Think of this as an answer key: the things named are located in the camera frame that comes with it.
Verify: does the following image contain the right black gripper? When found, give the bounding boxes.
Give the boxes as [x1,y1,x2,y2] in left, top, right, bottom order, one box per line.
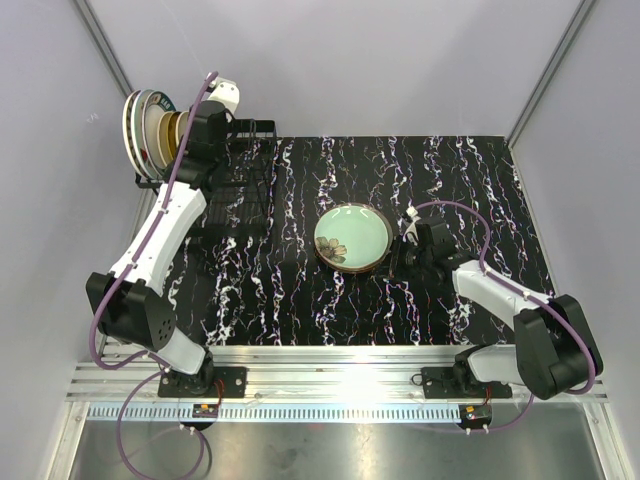
[372,235,433,282]

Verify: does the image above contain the cream plate dark floral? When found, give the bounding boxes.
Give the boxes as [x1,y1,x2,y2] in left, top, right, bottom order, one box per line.
[175,111,190,147]

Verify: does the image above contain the small cream floral plate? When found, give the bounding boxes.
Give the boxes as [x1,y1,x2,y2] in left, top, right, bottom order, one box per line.
[157,112,172,168]

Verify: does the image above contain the yellow patterned small plate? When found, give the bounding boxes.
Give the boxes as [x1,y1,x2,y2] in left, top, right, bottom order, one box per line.
[167,111,181,160]

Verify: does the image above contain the mint green flower plate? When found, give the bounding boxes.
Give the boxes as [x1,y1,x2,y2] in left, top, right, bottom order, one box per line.
[313,203,393,267]

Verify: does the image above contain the white plate watermelon pattern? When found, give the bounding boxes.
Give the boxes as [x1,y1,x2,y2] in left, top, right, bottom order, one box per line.
[130,89,152,179]

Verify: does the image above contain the white plate dark green rim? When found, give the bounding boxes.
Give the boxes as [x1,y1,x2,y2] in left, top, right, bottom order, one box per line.
[141,91,176,179]

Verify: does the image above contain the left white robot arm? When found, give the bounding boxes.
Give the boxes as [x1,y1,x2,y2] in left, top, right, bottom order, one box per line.
[86,95,239,397]

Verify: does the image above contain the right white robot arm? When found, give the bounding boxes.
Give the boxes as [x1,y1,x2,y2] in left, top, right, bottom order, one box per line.
[389,220,604,400]

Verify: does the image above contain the stack of remaining plates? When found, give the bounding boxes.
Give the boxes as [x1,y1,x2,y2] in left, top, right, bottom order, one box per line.
[320,257,384,274]

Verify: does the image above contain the black marble pattern mat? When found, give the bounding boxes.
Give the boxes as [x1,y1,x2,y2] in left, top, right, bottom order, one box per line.
[163,136,554,346]

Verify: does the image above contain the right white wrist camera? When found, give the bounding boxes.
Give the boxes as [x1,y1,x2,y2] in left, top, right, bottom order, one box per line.
[402,206,420,246]

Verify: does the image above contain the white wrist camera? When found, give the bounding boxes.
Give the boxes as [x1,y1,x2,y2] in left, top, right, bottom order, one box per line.
[402,206,420,246]
[205,76,240,114]

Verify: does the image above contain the black wire dish rack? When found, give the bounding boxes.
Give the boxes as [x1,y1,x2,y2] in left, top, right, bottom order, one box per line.
[134,118,278,236]

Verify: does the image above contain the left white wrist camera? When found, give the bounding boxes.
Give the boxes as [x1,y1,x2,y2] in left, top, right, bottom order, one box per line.
[205,76,240,114]

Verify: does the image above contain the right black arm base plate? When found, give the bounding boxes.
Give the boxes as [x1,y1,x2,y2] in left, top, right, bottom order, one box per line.
[417,367,513,400]

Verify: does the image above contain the left aluminium frame post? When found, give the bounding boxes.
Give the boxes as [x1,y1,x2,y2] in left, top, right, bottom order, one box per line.
[70,0,133,97]

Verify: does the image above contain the aluminium frame post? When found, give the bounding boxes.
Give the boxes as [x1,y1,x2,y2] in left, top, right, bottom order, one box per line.
[506,0,599,150]
[70,0,133,97]

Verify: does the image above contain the aluminium mounting rail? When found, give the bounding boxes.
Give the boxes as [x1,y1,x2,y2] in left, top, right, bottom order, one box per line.
[67,344,609,406]

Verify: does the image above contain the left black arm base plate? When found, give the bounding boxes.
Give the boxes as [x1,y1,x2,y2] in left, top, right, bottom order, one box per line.
[157,366,248,399]

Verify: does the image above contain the right aluminium frame post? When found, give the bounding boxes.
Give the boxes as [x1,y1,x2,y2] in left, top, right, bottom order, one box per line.
[506,0,599,150]

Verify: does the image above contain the white slotted cable duct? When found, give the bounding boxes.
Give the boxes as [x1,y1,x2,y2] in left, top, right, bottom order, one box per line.
[87,402,492,424]

